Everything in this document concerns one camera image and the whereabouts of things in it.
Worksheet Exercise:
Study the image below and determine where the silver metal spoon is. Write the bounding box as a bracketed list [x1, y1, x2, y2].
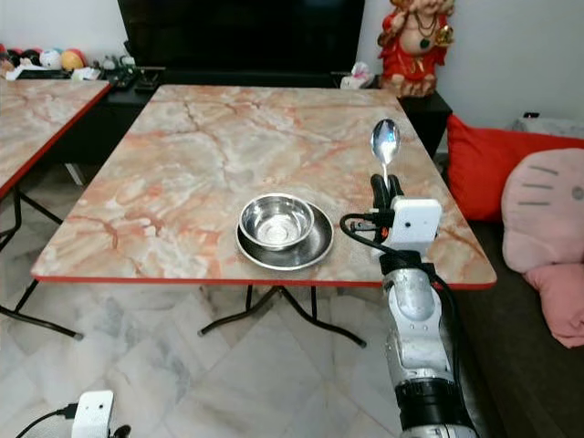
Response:
[370, 119, 402, 183]

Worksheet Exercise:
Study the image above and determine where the stainless steel plate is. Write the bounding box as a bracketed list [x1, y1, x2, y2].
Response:
[235, 202, 336, 272]

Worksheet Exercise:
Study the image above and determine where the red cushion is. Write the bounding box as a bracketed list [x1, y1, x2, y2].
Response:
[446, 113, 584, 224]

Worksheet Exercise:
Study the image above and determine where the stainless steel bowl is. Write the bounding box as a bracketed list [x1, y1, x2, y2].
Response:
[239, 193, 316, 250]

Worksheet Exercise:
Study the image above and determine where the pink white small packet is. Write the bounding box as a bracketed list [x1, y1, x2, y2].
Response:
[339, 61, 371, 90]

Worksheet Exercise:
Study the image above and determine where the red laughing figure statue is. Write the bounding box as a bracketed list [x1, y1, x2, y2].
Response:
[378, 0, 456, 99]

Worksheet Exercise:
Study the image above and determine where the pink cat face cushion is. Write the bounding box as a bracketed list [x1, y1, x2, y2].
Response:
[501, 148, 584, 275]

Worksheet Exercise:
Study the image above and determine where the marble pattern folding table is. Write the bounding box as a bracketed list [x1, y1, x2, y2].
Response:
[0, 78, 113, 197]
[0, 85, 498, 349]

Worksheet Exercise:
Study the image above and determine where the grey low furniture top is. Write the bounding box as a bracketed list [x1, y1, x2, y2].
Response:
[509, 112, 584, 139]

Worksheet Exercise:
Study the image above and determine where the plain pink cushion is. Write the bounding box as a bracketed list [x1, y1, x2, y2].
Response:
[524, 263, 584, 349]

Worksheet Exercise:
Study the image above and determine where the black flat television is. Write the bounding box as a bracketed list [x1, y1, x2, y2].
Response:
[116, 0, 367, 76]

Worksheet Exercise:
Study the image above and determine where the white toy ball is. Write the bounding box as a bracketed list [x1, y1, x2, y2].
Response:
[39, 48, 63, 71]

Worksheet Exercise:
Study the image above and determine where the orange yellow toy ball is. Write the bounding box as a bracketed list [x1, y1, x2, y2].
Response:
[61, 48, 86, 72]

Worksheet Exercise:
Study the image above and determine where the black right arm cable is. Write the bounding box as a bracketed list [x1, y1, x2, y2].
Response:
[339, 212, 464, 375]

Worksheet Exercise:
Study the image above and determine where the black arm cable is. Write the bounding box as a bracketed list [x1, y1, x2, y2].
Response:
[13, 404, 76, 438]
[339, 212, 464, 375]

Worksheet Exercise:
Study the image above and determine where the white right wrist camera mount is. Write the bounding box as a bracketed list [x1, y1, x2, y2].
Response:
[387, 197, 444, 254]

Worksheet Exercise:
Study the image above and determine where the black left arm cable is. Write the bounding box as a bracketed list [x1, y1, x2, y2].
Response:
[13, 404, 76, 438]

